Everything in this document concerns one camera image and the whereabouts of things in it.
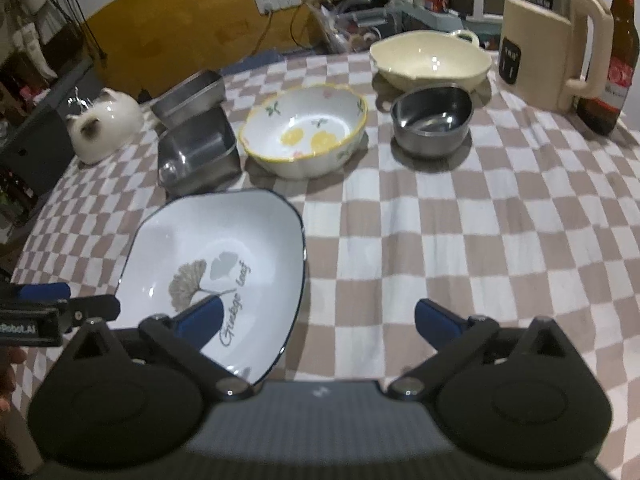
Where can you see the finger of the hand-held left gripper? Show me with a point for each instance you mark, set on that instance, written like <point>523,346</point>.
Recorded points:
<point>92,309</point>
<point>45,291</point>

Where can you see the clear plastic storage box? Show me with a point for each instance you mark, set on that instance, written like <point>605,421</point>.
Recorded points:
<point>350,27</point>

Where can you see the grey storage chest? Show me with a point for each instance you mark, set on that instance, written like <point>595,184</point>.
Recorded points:
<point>35,110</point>

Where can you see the teal storage bin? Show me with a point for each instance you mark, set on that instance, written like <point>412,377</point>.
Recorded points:
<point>440,21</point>

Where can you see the white leaf print plate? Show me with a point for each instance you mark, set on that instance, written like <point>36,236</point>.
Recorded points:
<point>225,245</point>

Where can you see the white cat-shaped ceramic fountain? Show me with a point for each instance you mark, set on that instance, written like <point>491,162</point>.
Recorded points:
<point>107,125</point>

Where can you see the rectangular steel container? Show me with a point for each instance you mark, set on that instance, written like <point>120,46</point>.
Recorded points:
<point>187,92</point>
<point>197,155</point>

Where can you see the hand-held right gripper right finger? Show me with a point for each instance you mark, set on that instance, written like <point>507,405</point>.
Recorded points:
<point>437,325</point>

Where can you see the person's left hand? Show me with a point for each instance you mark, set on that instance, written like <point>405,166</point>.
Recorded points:
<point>10,365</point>

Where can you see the white wall socket panel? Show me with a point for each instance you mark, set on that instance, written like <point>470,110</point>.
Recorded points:
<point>277,0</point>

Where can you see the cream electric kettle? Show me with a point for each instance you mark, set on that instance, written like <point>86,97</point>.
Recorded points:
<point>540,35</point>

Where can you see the brown beer bottle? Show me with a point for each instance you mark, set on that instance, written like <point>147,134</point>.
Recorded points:
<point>622,50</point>

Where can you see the brown white checkered tablecloth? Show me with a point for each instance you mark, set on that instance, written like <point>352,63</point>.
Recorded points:
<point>450,235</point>

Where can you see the round steel bowl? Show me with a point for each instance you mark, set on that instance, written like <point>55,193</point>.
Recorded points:
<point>430,120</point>

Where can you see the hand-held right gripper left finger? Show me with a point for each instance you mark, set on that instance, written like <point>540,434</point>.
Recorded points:
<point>200,322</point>

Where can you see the white floral bowl yellow rim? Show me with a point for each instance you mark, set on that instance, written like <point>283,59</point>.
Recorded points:
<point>300,125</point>

